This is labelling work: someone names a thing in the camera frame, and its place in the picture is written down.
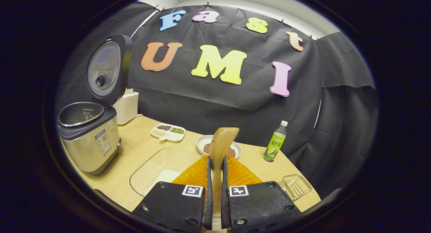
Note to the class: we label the white rice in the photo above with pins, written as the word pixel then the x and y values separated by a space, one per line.
pixel 165 178

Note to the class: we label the clear chopstick holder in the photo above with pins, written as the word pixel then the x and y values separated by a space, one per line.
pixel 296 187

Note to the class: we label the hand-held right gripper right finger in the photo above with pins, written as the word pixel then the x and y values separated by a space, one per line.
pixel 225 199

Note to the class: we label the white round plate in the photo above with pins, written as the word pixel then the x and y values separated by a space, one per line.
pixel 203 140

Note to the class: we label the wooden spoon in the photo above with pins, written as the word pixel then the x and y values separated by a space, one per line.
pixel 222 142

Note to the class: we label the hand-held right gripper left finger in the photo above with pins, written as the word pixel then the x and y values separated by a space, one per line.
pixel 209 199

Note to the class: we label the white divided bean dish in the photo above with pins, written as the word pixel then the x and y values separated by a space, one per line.
pixel 168 132

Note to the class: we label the clear glass tray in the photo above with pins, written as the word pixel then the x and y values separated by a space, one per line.
pixel 151 169

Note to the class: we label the green tea bottle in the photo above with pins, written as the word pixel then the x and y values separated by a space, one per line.
pixel 274 145

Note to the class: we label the black and silver rice cooker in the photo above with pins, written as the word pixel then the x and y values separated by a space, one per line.
pixel 91 148

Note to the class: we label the white toaster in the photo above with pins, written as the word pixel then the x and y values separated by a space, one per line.
pixel 128 106

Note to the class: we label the brown meat piece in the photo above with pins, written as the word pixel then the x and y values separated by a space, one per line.
pixel 207 148
pixel 231 152

